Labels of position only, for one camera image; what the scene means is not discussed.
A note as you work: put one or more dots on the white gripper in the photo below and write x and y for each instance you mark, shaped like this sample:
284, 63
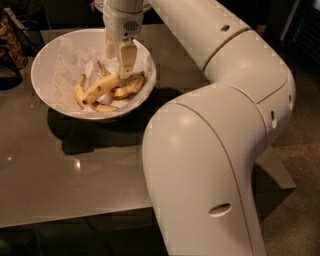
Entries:
120, 26

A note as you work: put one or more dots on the white paper bowl liner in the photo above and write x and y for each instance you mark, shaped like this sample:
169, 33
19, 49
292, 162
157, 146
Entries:
75, 59

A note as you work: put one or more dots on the banana peel right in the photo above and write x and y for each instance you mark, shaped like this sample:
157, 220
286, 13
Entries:
133, 86

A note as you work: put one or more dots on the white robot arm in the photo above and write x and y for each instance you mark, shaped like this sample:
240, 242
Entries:
199, 149

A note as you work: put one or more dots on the white bowl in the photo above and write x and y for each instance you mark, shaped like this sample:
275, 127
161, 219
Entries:
45, 62

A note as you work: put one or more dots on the banana peel left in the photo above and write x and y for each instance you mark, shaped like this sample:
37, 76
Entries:
79, 93

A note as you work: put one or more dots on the patterned container at left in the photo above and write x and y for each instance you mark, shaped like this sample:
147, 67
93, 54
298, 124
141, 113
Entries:
9, 40

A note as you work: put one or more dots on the black wire basket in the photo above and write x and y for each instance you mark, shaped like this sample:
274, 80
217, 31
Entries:
27, 32

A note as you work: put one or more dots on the banana peel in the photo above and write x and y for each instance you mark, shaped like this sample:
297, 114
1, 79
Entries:
79, 93
133, 86

